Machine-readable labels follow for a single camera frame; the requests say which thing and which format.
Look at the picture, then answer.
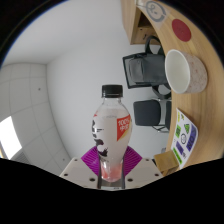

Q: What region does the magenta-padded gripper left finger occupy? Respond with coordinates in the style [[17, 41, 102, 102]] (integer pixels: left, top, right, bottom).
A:
[[59, 145, 103, 190]]

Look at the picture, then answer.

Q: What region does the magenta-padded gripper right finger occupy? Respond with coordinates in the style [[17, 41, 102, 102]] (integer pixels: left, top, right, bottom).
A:
[[121, 145, 164, 190]]

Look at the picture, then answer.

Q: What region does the clear drink bottle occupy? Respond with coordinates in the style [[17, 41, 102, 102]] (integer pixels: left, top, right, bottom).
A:
[[90, 84, 133, 183]]

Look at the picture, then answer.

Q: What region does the brown cardboard box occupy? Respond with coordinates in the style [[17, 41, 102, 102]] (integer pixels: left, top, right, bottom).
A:
[[153, 149, 180, 177]]

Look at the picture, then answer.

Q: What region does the white sheet of colourful stickers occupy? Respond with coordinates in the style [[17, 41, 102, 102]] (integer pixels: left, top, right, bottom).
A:
[[170, 107, 199, 171]]

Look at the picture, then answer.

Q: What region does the black mesh office chair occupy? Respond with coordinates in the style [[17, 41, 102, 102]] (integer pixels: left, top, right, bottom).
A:
[[132, 98, 173, 134]]

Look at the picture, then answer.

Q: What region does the ceiling light panel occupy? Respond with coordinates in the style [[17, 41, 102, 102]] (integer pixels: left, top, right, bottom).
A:
[[0, 115, 23, 160]]

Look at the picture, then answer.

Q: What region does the black office chair, grey bag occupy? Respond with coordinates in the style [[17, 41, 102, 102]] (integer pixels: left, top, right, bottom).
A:
[[122, 34, 173, 99]]

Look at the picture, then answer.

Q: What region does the white speckled ceramic mug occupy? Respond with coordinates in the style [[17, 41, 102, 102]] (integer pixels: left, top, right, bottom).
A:
[[164, 48, 208, 95]]

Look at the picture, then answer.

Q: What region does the flat round red coaster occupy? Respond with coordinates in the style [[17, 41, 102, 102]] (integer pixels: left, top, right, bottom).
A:
[[171, 18, 193, 43]]

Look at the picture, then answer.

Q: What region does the low wooden side cabinet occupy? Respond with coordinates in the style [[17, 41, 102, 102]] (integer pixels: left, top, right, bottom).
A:
[[120, 0, 161, 46]]

